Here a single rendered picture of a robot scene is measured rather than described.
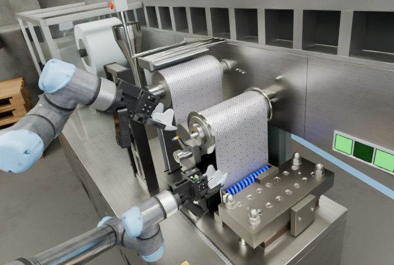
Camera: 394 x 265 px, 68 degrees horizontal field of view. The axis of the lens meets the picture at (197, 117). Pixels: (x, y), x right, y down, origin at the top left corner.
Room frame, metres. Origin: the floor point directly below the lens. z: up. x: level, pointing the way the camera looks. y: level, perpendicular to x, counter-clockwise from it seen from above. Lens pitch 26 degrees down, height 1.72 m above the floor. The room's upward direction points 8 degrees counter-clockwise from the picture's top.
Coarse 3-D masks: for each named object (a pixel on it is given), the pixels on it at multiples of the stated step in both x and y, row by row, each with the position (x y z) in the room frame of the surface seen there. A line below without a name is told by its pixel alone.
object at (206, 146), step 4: (192, 120) 0.85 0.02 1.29; (196, 120) 0.82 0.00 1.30; (200, 120) 0.81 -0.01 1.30; (204, 124) 0.79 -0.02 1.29; (204, 128) 0.79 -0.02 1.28; (208, 132) 0.78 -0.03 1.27; (208, 136) 0.78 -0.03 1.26; (208, 140) 0.78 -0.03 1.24; (204, 144) 0.80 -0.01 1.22; (208, 144) 0.78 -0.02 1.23; (204, 148) 0.81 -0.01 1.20
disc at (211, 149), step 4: (192, 112) 0.85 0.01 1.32; (196, 112) 0.83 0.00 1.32; (188, 116) 0.87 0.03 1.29; (192, 116) 0.85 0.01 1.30; (196, 116) 0.83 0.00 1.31; (200, 116) 0.81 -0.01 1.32; (188, 120) 0.87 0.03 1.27; (204, 120) 0.79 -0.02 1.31; (188, 124) 0.88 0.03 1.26; (208, 124) 0.78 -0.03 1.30; (188, 128) 0.88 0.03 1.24; (208, 128) 0.78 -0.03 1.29; (212, 132) 0.77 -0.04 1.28; (212, 136) 0.76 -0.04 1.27; (212, 140) 0.77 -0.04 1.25; (212, 144) 0.77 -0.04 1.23; (200, 148) 0.83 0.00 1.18; (208, 148) 0.79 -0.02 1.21; (212, 148) 0.77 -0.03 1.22; (208, 152) 0.79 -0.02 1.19
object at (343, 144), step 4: (340, 136) 0.75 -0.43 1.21; (336, 140) 0.76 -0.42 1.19; (340, 140) 0.75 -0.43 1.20; (344, 140) 0.74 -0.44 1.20; (348, 140) 0.73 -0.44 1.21; (336, 144) 0.76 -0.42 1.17; (340, 144) 0.75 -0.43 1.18; (344, 144) 0.74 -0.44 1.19; (348, 144) 0.73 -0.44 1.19; (340, 148) 0.75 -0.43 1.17; (344, 148) 0.74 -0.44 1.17; (348, 148) 0.72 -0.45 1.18; (348, 152) 0.72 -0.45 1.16
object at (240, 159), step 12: (252, 132) 0.86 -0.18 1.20; (264, 132) 0.89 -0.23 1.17; (228, 144) 0.80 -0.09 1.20; (240, 144) 0.83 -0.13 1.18; (252, 144) 0.86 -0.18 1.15; (264, 144) 0.89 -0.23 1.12; (216, 156) 0.78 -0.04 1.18; (228, 156) 0.80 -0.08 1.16; (240, 156) 0.83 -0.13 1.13; (252, 156) 0.86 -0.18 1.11; (264, 156) 0.89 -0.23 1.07; (228, 168) 0.80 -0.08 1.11; (240, 168) 0.83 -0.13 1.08; (252, 168) 0.86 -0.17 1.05; (228, 180) 0.79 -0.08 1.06; (240, 180) 0.82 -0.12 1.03
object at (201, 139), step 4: (192, 124) 0.82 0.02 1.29; (196, 124) 0.82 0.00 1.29; (200, 124) 0.81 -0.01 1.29; (192, 128) 0.82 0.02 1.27; (196, 128) 0.80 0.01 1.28; (200, 128) 0.80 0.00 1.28; (192, 132) 0.83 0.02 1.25; (200, 132) 0.79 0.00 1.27; (204, 132) 0.79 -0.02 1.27; (200, 136) 0.79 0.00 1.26; (204, 136) 0.79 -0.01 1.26; (192, 140) 0.83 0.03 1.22; (196, 140) 0.81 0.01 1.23; (200, 140) 0.79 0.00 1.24; (204, 140) 0.79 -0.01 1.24; (196, 144) 0.81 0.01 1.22; (200, 144) 0.79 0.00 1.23
